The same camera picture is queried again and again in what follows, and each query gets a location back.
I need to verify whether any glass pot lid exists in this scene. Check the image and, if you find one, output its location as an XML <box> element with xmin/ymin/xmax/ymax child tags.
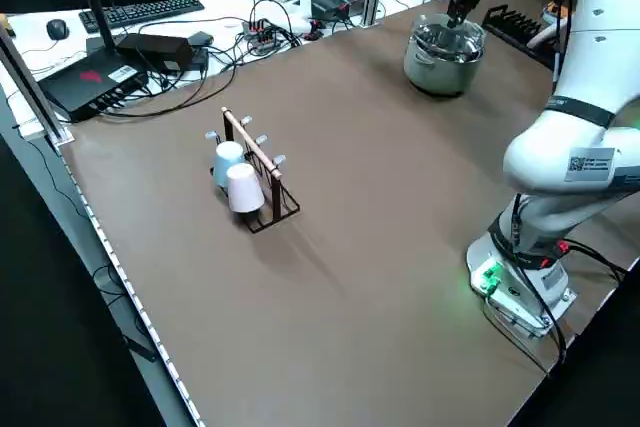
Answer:
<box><xmin>413</xmin><ymin>13</ymin><xmax>487</xmax><ymax>57</ymax></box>

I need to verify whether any steel cooking pot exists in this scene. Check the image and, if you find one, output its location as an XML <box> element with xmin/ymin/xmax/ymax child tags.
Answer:
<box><xmin>403</xmin><ymin>14</ymin><xmax>487</xmax><ymax>98</ymax></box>

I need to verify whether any white plate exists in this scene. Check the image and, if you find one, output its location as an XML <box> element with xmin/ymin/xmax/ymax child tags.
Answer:
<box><xmin>528</xmin><ymin>21</ymin><xmax>557</xmax><ymax>51</ymax></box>

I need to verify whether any black dish rack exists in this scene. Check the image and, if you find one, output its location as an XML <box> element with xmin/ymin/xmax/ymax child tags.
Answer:
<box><xmin>482</xmin><ymin>5</ymin><xmax>557</xmax><ymax>71</ymax></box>

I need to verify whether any grey hub with red plugs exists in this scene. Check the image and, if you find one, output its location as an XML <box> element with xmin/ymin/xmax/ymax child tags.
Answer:
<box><xmin>241</xmin><ymin>18</ymin><xmax>282</xmax><ymax>55</ymax></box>

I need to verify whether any light blue cup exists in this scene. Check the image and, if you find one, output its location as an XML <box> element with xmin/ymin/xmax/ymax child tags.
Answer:
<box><xmin>211</xmin><ymin>141</ymin><xmax>248</xmax><ymax>190</ymax></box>

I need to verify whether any white cup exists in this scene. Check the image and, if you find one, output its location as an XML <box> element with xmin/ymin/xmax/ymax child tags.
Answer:
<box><xmin>225</xmin><ymin>162</ymin><xmax>265</xmax><ymax>215</ymax></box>

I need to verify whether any black power adapter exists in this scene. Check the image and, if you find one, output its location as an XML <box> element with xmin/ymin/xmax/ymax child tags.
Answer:
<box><xmin>116</xmin><ymin>33</ymin><xmax>196</xmax><ymax>75</ymax></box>

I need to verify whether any black keyboard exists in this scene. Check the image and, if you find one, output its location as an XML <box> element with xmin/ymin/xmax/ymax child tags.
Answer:
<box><xmin>78</xmin><ymin>0</ymin><xmax>207</xmax><ymax>32</ymax></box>

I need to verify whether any black stand pole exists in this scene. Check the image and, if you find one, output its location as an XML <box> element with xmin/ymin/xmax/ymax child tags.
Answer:
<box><xmin>67</xmin><ymin>0</ymin><xmax>127</xmax><ymax>56</ymax></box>

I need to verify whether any black box with red logo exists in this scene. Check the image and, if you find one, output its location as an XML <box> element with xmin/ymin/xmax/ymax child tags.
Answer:
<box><xmin>38</xmin><ymin>49</ymin><xmax>152</xmax><ymax>124</ymax></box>

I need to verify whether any black computer mouse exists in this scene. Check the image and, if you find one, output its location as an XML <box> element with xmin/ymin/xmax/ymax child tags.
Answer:
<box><xmin>45</xmin><ymin>18</ymin><xmax>70</xmax><ymax>42</ymax></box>

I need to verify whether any black wire cup rack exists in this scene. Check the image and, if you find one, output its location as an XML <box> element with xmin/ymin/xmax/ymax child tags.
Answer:
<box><xmin>203</xmin><ymin>106</ymin><xmax>302</xmax><ymax>237</ymax></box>

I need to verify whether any black desk cable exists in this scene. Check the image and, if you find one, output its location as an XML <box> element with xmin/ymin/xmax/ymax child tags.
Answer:
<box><xmin>94</xmin><ymin>41</ymin><xmax>237</xmax><ymax>119</ymax></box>

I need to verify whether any black arm base cable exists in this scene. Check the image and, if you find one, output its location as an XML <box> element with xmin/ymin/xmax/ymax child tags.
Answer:
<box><xmin>482</xmin><ymin>196</ymin><xmax>632</xmax><ymax>379</ymax></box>

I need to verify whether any aluminium frame rail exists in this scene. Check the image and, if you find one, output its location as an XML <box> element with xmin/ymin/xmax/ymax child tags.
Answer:
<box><xmin>0</xmin><ymin>24</ymin><xmax>77</xmax><ymax>146</ymax></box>

